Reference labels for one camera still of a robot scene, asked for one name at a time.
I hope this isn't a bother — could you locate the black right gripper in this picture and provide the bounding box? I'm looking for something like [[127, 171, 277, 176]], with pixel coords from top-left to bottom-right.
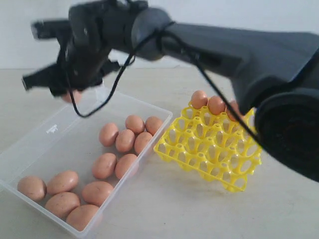
[[22, 4, 121, 96]]

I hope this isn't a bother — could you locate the brown egg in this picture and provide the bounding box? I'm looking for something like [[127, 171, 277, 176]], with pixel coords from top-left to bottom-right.
[[92, 153, 117, 179], [125, 115, 145, 134], [81, 181, 114, 207], [61, 90, 83, 104], [99, 122, 119, 147], [45, 192, 80, 219], [115, 153, 137, 180], [115, 129, 135, 153], [134, 131, 153, 155], [17, 175, 46, 202], [47, 170, 79, 195], [190, 90, 208, 109], [226, 100, 245, 121], [207, 96, 226, 115], [145, 116, 163, 135]]

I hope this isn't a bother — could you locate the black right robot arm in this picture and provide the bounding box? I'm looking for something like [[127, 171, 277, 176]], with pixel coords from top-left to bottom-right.
[[57, 0, 319, 181]]

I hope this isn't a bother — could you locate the clear plastic storage box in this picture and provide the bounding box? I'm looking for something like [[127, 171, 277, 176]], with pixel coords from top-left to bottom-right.
[[0, 92, 172, 239]]

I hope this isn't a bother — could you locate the yellow plastic egg tray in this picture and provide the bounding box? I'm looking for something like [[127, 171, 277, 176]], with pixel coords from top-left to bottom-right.
[[154, 106, 262, 192]]

